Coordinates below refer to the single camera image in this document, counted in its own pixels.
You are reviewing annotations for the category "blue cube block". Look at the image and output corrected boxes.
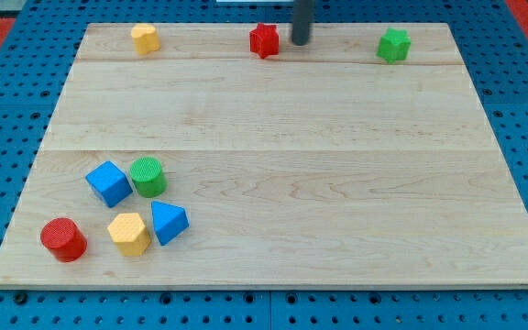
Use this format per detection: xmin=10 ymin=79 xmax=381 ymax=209
xmin=85 ymin=160 xmax=133 ymax=208

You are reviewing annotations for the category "yellow hexagon block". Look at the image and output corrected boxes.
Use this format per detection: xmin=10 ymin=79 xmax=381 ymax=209
xmin=107 ymin=213 xmax=151 ymax=257

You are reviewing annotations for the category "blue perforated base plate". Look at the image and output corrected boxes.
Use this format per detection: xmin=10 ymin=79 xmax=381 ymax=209
xmin=0 ymin=1 xmax=528 ymax=329

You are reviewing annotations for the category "red star block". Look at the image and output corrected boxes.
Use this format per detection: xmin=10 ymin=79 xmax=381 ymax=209
xmin=249 ymin=23 xmax=280 ymax=59

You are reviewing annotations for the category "blue triangle block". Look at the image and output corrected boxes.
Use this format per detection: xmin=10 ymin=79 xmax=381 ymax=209
xmin=150 ymin=201 xmax=189 ymax=246

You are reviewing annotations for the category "green cylinder block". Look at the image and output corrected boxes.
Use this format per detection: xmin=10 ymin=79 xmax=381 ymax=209
xmin=129 ymin=157 xmax=167 ymax=198

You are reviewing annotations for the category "light wooden board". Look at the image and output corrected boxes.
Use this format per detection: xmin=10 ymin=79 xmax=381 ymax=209
xmin=0 ymin=23 xmax=528 ymax=291

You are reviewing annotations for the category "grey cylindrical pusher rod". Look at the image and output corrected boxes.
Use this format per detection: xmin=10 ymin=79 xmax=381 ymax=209
xmin=291 ymin=0 xmax=314 ymax=46

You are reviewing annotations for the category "red cylinder block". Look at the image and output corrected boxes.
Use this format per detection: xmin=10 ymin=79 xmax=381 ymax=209
xmin=40 ymin=217 xmax=87 ymax=262

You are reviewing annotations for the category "green star block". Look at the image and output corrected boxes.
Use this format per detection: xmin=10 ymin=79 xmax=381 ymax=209
xmin=376 ymin=27 xmax=412 ymax=63

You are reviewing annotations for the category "yellow heart block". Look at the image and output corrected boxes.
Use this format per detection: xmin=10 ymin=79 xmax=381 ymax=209
xmin=130 ymin=23 xmax=161 ymax=55

